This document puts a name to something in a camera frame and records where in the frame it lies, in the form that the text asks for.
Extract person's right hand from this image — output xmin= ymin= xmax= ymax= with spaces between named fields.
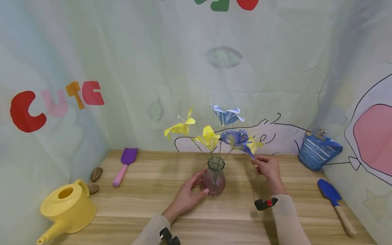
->
xmin=251 ymin=155 xmax=287 ymax=197

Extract person's left hand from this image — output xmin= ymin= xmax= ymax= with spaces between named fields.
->
xmin=162 ymin=169 xmax=210 ymax=224

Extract small yellow paper flower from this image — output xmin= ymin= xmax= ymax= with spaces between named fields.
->
xmin=246 ymin=136 xmax=264 ymax=202

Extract ribbed glass vase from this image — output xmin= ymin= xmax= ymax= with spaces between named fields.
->
xmin=202 ymin=156 xmax=227 ymax=196

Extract person's left forearm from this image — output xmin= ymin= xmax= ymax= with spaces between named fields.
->
xmin=131 ymin=214 xmax=172 ymax=245

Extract blue purple paper flower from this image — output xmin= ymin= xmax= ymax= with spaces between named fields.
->
xmin=220 ymin=129 xmax=255 ymax=160

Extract black wrist band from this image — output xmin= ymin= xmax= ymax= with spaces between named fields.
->
xmin=159 ymin=227 xmax=181 ymax=245
xmin=254 ymin=197 xmax=279 ymax=211

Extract yellow paper lily long petals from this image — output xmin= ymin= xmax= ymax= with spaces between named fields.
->
xmin=164 ymin=106 xmax=204 ymax=153

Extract blue white striped paper flower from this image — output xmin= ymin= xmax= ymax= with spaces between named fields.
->
xmin=210 ymin=105 xmax=245 ymax=157

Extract blue bag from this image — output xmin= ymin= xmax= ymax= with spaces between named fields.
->
xmin=298 ymin=131 xmax=343 ymax=172

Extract metal clip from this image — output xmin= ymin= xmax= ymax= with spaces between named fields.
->
xmin=312 ymin=128 xmax=328 ymax=141

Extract large brown stone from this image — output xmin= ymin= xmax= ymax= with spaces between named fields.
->
xmin=90 ymin=167 xmax=103 ymax=182

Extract yellow toy watering can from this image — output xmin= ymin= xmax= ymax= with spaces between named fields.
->
xmin=37 ymin=179 xmax=97 ymax=245

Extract purple toy shovel pink handle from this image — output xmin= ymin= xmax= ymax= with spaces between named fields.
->
xmin=112 ymin=147 xmax=138 ymax=187

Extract blue trowel wooden handle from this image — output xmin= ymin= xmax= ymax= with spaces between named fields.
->
xmin=317 ymin=179 xmax=358 ymax=237

